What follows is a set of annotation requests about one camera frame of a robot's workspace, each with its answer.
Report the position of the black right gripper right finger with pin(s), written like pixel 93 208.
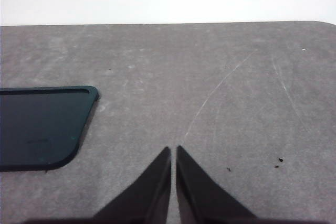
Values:
pixel 199 197

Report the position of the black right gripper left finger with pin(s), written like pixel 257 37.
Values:
pixel 147 197

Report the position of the dark green rectangular tray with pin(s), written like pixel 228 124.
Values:
pixel 39 129

